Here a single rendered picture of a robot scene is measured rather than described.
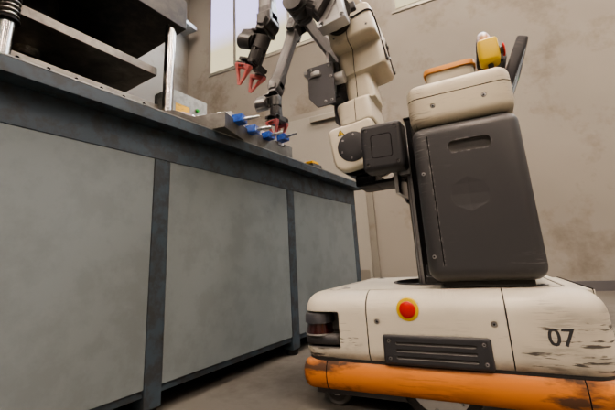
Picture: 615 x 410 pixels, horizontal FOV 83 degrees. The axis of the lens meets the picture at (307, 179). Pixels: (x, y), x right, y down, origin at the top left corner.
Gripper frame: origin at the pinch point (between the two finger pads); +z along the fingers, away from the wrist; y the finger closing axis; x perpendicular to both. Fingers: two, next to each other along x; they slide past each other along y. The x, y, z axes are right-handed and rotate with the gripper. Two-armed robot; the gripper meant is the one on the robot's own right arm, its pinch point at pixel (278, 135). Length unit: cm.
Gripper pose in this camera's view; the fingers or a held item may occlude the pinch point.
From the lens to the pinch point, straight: 162.0
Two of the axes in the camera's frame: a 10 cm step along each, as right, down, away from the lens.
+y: -5.4, -1.6, -8.3
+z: 1.0, 9.6, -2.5
